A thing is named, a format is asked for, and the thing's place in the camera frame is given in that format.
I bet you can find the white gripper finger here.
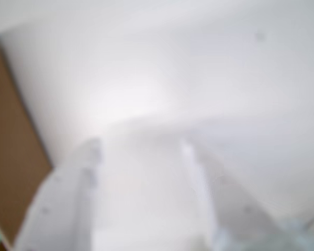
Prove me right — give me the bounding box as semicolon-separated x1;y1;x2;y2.
14;137;105;251
179;137;301;251

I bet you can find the brown cardboard box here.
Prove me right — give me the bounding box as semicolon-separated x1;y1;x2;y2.
0;33;54;251

